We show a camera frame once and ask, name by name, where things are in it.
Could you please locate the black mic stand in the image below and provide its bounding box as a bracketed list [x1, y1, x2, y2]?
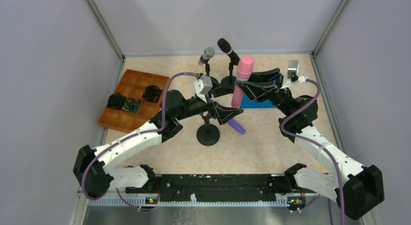
[221, 62, 237, 89]
[205, 63, 211, 77]
[196, 113, 221, 146]

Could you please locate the pink microphone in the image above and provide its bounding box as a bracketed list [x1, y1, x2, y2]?
[231, 55, 254, 108]

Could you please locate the black microphone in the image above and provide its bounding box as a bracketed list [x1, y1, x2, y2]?
[217, 38, 240, 65]

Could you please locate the silver grey microphone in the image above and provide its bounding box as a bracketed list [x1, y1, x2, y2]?
[198, 47, 215, 65]

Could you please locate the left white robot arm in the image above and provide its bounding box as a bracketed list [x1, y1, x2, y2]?
[73, 90, 243, 200]

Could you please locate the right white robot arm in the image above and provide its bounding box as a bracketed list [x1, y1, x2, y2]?
[235, 69, 384, 220]

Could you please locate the purple microphone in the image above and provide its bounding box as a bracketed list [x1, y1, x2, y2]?
[228, 119, 246, 135]

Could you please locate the blue folded cloth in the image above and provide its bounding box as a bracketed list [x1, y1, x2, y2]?
[240, 73, 279, 109]

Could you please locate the black bundle upper tray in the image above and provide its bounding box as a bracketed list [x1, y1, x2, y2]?
[142, 85, 162, 103]

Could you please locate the green black bundle in tray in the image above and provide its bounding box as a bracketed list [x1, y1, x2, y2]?
[122, 98, 141, 113]

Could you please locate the brown wooden compartment tray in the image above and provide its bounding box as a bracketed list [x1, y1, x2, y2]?
[98, 69, 169, 133]

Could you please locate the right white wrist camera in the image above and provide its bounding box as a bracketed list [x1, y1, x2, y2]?
[281, 60, 307, 89]

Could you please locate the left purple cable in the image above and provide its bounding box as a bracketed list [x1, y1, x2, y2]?
[80, 72, 201, 212]

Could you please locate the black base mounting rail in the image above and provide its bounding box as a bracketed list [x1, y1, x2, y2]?
[125, 174, 301, 202]

